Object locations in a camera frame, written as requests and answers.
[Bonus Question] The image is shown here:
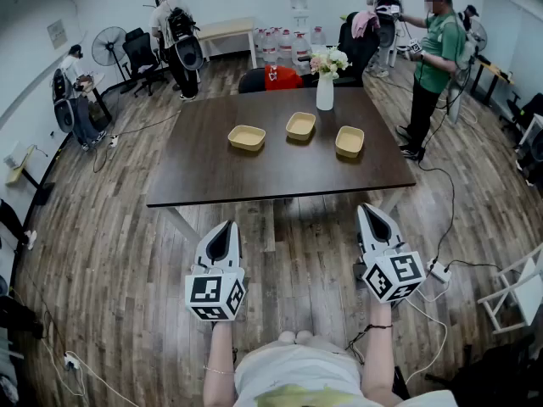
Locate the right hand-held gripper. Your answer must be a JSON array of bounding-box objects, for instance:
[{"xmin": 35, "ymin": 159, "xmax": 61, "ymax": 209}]
[{"xmin": 354, "ymin": 203, "xmax": 427, "ymax": 305}]

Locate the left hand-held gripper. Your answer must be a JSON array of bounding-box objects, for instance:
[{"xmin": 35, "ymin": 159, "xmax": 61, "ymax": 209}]
[{"xmin": 184, "ymin": 220, "xmax": 248, "ymax": 323}]

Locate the beige tray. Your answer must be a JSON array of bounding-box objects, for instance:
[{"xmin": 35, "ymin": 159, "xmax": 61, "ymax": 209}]
[
  {"xmin": 227, "ymin": 125, "xmax": 267, "ymax": 152},
  {"xmin": 334, "ymin": 125, "xmax": 366, "ymax": 159},
  {"xmin": 285, "ymin": 111, "xmax": 317, "ymax": 142}
]

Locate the person's right forearm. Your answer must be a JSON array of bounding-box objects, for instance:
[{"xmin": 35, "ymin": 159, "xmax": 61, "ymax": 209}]
[{"xmin": 360, "ymin": 301, "xmax": 404, "ymax": 407}]

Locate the person's left forearm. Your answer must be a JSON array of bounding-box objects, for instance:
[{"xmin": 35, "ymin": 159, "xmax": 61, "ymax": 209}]
[{"xmin": 202, "ymin": 321, "xmax": 237, "ymax": 407}]

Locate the white desk with wooden top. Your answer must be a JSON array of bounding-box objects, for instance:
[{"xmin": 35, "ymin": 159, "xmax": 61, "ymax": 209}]
[{"xmin": 195, "ymin": 17, "xmax": 259, "ymax": 70}]

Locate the black battery box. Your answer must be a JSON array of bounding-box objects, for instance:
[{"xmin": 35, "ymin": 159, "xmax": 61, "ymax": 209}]
[{"xmin": 393, "ymin": 365, "xmax": 411, "ymax": 401}]

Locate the person's white shirt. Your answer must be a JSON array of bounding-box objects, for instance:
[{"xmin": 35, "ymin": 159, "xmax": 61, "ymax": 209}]
[{"xmin": 232, "ymin": 340, "xmax": 460, "ymax": 407}]

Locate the black office chair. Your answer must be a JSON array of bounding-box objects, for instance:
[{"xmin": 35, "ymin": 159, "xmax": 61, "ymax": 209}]
[
  {"xmin": 338, "ymin": 11, "xmax": 381, "ymax": 87},
  {"xmin": 426, "ymin": 332, "xmax": 543, "ymax": 407},
  {"xmin": 120, "ymin": 27, "xmax": 170, "ymax": 98}
]

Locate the white metal rack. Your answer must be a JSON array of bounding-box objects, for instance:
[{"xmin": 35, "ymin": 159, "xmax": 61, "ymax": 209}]
[{"xmin": 477, "ymin": 243, "xmax": 543, "ymax": 335}]

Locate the white ceramic vase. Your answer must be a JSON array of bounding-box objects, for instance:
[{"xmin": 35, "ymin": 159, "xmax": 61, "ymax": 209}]
[{"xmin": 316, "ymin": 72, "xmax": 335, "ymax": 112}]

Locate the black dining chair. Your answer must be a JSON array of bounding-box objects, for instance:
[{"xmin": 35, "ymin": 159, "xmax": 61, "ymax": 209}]
[{"xmin": 238, "ymin": 68, "xmax": 306, "ymax": 95}]

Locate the pastel flower bouquet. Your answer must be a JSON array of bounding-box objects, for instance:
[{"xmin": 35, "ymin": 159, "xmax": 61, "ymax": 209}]
[{"xmin": 308, "ymin": 45, "xmax": 353, "ymax": 80}]

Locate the small yellow side desk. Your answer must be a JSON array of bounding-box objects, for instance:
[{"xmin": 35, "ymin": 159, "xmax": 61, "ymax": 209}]
[{"xmin": 3, "ymin": 144, "xmax": 56, "ymax": 206}]

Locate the group of clear water jugs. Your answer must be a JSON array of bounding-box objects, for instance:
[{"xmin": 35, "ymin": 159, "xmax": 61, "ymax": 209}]
[{"xmin": 253, "ymin": 25, "xmax": 327, "ymax": 70}]

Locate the black standing fan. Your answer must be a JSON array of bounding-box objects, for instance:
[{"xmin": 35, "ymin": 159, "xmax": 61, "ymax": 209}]
[{"xmin": 91, "ymin": 25, "xmax": 128, "ymax": 82}]

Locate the white floor cable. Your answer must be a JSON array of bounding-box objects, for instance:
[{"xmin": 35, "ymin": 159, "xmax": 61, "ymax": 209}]
[{"xmin": 405, "ymin": 288, "xmax": 449, "ymax": 386}]

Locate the black floor cable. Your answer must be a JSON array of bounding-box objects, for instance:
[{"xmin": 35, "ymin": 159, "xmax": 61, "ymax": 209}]
[{"xmin": 417, "ymin": 159, "xmax": 457, "ymax": 265}]

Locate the wall poster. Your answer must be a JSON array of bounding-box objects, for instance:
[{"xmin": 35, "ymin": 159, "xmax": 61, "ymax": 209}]
[{"xmin": 46, "ymin": 19, "xmax": 69, "ymax": 50}]

